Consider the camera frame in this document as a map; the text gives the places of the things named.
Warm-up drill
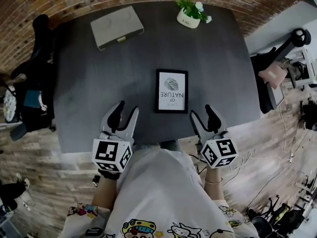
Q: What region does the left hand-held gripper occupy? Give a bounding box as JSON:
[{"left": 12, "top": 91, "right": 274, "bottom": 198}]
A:
[{"left": 92, "top": 100, "right": 140, "bottom": 175}]

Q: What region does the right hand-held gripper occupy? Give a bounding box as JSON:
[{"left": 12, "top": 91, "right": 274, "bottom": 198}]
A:
[{"left": 189, "top": 104, "right": 239, "bottom": 169}]

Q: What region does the black framed nature print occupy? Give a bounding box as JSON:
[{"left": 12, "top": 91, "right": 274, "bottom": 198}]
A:
[{"left": 155, "top": 68, "right": 189, "bottom": 114}]

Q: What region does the person's right forearm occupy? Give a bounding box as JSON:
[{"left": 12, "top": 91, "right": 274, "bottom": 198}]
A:
[{"left": 203, "top": 167, "right": 225, "bottom": 204}]

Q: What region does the person's left forearm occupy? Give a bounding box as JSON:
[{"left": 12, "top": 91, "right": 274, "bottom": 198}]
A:
[{"left": 91, "top": 177, "right": 119, "bottom": 210}]

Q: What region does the black wristband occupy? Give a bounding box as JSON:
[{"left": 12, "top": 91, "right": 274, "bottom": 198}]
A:
[{"left": 98, "top": 168, "right": 120, "bottom": 180}]

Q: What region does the black grey office chair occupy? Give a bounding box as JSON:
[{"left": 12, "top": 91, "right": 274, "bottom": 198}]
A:
[{"left": 249, "top": 28, "right": 312, "bottom": 115}]

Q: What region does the pink white plush toy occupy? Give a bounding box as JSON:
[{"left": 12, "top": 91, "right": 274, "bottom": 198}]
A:
[{"left": 39, "top": 95, "right": 48, "bottom": 112}]

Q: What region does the person's white cartoon shirt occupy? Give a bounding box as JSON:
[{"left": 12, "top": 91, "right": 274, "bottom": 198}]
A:
[{"left": 59, "top": 147, "right": 261, "bottom": 238}]

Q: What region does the pink cushion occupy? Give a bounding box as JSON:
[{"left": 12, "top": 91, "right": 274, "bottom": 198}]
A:
[{"left": 258, "top": 63, "right": 287, "bottom": 90}]

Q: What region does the teal notebook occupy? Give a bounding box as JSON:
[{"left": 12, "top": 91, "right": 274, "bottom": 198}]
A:
[{"left": 23, "top": 89, "right": 42, "bottom": 109}]

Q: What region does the grey box with gold clasp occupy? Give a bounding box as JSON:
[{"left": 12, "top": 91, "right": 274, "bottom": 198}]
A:
[{"left": 90, "top": 5, "right": 145, "bottom": 51}]

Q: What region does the black mesh office chair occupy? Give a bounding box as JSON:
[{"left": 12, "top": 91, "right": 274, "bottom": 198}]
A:
[{"left": 9, "top": 13, "right": 57, "bottom": 141}]

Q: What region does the white pot with flowers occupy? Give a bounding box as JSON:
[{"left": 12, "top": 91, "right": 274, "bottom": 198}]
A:
[{"left": 174, "top": 0, "right": 213, "bottom": 29}]

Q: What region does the floral seat cushion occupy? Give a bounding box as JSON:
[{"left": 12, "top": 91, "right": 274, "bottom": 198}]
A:
[{"left": 2, "top": 89, "right": 18, "bottom": 123}]

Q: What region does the black and yellow chair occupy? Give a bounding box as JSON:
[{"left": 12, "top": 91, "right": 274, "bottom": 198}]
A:
[{"left": 267, "top": 196, "right": 306, "bottom": 232}]

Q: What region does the white cable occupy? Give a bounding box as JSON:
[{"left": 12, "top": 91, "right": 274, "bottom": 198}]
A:
[{"left": 229, "top": 103, "right": 298, "bottom": 172}]

